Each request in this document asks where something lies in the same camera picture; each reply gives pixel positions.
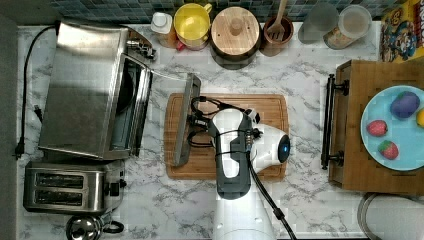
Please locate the white-capped bottle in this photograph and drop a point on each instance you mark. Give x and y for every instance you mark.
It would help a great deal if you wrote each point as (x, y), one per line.
(162, 26)

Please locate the bamboo cutting board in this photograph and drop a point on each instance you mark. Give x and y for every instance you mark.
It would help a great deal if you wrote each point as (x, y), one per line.
(201, 161)

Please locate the wooden tray with black handle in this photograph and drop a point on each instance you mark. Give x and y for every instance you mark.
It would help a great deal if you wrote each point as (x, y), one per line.
(344, 155)

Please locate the brown wooden utensil holder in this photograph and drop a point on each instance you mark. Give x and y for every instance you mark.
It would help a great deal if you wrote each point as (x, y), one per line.
(272, 44)

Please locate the light blue plate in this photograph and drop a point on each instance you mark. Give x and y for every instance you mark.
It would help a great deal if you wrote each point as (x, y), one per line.
(406, 134)

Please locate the yellow cereal box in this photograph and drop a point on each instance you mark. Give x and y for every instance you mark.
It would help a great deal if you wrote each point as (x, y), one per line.
(402, 33)

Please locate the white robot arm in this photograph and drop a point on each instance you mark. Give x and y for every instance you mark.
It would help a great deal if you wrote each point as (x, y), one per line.
(243, 147)

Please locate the red plush strawberry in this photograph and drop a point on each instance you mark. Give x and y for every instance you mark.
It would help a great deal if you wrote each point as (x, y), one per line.
(377, 128)
(388, 149)

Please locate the wooden spatula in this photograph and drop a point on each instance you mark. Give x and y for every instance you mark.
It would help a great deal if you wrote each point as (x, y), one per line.
(276, 30)

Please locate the silver toaster oven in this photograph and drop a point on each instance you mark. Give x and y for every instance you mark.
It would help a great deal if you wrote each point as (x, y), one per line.
(80, 116)

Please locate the glass oven door with handle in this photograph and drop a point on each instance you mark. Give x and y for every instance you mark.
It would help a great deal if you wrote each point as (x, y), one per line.
(187, 86)

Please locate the orange plush fruit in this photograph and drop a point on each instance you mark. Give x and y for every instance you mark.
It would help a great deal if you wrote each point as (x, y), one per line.
(420, 118)

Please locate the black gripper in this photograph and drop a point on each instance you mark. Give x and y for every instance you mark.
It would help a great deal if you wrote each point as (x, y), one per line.
(197, 119)

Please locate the silver two-slot toaster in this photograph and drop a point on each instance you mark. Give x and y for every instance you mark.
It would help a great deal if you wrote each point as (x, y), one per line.
(93, 188)

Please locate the yellow mug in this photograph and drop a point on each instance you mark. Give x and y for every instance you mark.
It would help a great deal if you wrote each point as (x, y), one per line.
(192, 23)

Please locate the black pot with wooden lid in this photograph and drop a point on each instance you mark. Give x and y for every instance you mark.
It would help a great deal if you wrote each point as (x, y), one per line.
(235, 38)

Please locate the black pan inside oven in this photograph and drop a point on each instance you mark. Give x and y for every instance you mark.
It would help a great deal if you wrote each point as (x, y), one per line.
(127, 90)

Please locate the clear lidded plastic container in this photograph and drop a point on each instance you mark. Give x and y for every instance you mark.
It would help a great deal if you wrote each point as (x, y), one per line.
(354, 23)

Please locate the purple plush fruit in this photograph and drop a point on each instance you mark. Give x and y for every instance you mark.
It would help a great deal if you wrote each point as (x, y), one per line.
(405, 104)

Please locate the silver kettle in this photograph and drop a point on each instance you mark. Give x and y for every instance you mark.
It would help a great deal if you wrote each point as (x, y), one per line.
(91, 227)

